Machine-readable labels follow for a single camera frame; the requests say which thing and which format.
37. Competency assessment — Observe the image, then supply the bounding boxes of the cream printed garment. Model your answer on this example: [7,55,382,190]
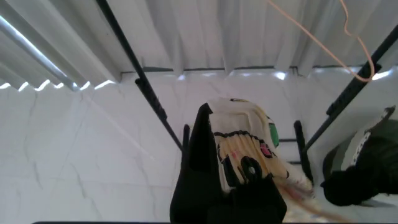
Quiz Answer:
[206,97,354,224]

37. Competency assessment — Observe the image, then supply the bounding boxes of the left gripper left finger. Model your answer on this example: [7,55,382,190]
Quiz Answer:
[170,102,223,224]

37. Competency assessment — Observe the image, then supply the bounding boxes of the black garment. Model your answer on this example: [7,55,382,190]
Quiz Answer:
[320,119,398,207]

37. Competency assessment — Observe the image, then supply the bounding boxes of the white curtain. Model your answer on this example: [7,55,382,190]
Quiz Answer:
[0,0,398,91]

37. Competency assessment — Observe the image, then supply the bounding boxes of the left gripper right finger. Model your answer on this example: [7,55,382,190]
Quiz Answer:
[217,174,287,224]

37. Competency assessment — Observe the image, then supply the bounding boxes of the black clothes rack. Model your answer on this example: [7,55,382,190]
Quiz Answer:
[96,0,398,184]

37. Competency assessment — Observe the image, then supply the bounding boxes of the pink clothes hanger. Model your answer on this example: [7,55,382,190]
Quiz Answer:
[266,0,376,83]

